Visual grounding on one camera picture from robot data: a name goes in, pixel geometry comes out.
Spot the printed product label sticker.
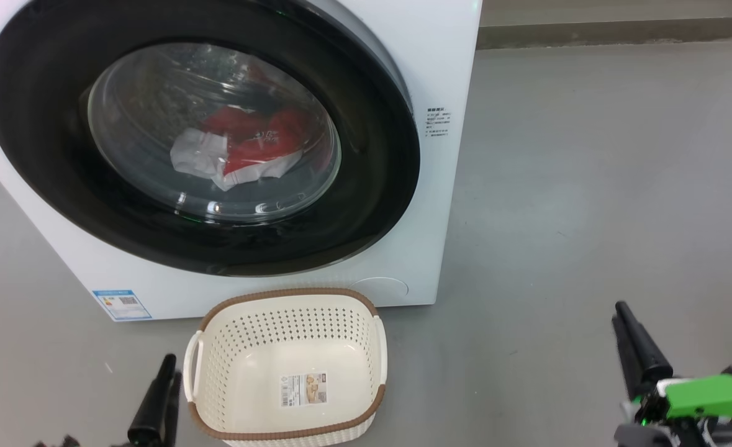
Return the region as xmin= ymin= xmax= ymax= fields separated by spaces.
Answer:
xmin=280 ymin=372 xmax=329 ymax=407

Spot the cream perforated basket brown rim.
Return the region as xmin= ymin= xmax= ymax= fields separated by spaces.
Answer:
xmin=183 ymin=287 xmax=388 ymax=447

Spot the blue energy label sticker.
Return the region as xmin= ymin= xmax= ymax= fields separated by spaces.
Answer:
xmin=91 ymin=289 xmax=153 ymax=322

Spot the black round glass washer door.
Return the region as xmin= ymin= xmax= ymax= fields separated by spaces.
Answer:
xmin=0 ymin=0 xmax=420 ymax=277

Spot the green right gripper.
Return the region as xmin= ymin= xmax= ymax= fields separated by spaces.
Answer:
xmin=612 ymin=301 xmax=732 ymax=447

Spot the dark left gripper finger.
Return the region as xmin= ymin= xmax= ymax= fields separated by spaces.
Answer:
xmin=128 ymin=354 xmax=177 ymax=445
xmin=163 ymin=371 xmax=182 ymax=446

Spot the red and white garment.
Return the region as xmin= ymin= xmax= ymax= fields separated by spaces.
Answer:
xmin=170 ymin=106 xmax=310 ymax=192

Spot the white front-load washing machine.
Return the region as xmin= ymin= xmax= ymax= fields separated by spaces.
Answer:
xmin=0 ymin=0 xmax=483 ymax=322

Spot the round white filter cover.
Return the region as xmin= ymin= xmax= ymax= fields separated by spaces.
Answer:
xmin=348 ymin=277 xmax=410 ymax=299

